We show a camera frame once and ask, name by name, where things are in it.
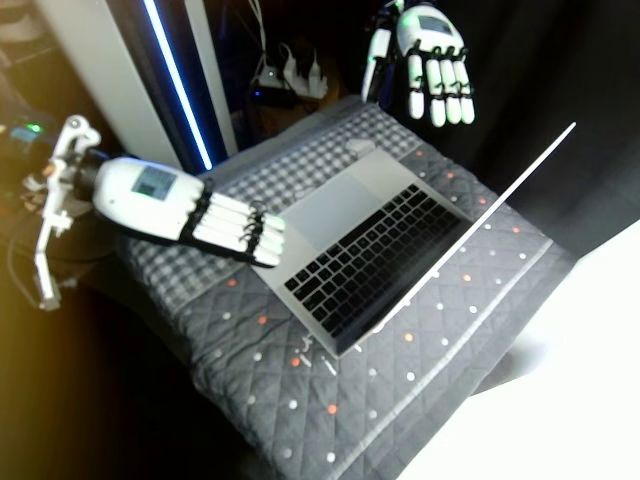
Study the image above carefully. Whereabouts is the white cable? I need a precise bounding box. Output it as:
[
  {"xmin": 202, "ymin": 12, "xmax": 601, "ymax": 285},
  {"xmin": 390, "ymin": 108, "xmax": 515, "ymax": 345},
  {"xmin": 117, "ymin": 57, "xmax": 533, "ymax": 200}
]
[{"xmin": 247, "ymin": 0, "xmax": 268, "ymax": 81}]

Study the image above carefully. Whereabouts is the silver laptop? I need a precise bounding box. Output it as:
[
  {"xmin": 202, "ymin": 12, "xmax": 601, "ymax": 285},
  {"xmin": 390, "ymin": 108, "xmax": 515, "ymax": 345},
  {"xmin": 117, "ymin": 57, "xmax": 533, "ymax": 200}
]
[{"xmin": 252, "ymin": 121, "xmax": 578, "ymax": 359}]

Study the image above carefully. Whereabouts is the white power strip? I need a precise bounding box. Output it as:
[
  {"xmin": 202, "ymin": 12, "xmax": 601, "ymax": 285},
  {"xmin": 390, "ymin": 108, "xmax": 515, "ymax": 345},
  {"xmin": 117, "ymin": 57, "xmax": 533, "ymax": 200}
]
[{"xmin": 255, "ymin": 65, "xmax": 329, "ymax": 99}]

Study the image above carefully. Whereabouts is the grey quilt with dots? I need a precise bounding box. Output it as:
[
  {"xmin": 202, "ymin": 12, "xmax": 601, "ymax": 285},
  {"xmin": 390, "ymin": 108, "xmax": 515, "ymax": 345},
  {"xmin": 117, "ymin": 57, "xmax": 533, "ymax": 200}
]
[{"xmin": 113, "ymin": 93, "xmax": 576, "ymax": 480}]

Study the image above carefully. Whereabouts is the black cloth backdrop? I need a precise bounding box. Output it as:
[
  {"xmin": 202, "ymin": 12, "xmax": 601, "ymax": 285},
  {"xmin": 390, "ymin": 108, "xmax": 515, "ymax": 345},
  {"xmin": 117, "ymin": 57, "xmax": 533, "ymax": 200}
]
[{"xmin": 379, "ymin": 0, "xmax": 640, "ymax": 261}]

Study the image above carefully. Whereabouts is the blue light strip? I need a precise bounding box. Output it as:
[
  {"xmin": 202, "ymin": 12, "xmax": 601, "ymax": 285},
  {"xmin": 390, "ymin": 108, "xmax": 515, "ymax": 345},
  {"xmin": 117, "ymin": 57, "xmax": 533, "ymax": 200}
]
[{"xmin": 141, "ymin": 0, "xmax": 215, "ymax": 171}]

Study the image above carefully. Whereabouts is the white board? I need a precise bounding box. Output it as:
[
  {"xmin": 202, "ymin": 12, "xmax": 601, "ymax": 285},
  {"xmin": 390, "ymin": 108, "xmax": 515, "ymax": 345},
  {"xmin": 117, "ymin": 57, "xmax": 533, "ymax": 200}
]
[{"xmin": 394, "ymin": 214, "xmax": 640, "ymax": 480}]

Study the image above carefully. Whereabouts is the white plug adapter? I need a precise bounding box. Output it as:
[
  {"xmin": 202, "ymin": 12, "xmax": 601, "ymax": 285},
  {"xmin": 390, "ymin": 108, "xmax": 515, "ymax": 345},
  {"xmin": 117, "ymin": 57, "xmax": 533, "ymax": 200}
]
[
  {"xmin": 280, "ymin": 42, "xmax": 303, "ymax": 81},
  {"xmin": 303, "ymin": 48, "xmax": 327, "ymax": 87}
]

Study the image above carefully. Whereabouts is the white column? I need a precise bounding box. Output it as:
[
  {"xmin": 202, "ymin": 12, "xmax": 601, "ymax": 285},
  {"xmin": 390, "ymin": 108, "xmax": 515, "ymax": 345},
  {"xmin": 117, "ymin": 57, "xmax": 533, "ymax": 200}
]
[{"xmin": 35, "ymin": 0, "xmax": 239, "ymax": 174}]

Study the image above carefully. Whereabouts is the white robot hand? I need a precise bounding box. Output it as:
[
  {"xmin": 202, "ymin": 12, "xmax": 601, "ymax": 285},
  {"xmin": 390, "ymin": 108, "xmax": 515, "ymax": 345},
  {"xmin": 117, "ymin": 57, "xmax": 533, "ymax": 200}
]
[
  {"xmin": 360, "ymin": 4, "xmax": 477, "ymax": 127},
  {"xmin": 91, "ymin": 156, "xmax": 287, "ymax": 270}
]

